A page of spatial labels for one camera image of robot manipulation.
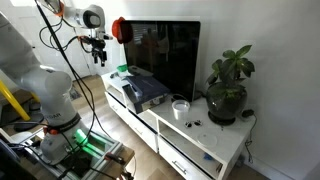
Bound black power adapter with cable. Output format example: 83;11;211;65
241;108;259;164

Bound open dark blue box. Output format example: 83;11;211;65
121;75;172;115

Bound clear round plastic container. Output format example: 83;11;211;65
171;99;191;121

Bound white television stand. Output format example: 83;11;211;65
100;68;258;180

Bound green plastic box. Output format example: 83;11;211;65
116;63;129;73

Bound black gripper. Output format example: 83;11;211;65
87;35;108;68

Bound black flat screen television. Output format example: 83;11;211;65
119;20;202;103

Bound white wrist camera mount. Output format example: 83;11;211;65
99;32;114;42

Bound yellow handrail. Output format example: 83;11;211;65
0;79;32;122

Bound long black robot cable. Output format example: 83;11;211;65
34;0;113;139

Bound green plant in glass bowl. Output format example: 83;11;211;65
204;44;256;127

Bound black white sunglasses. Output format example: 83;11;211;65
184;119;204;129

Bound red handled clamp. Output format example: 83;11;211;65
103;152;128;166

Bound clear round container lid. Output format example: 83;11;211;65
196;132;219;148

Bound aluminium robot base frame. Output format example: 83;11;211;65
19;128;136;180

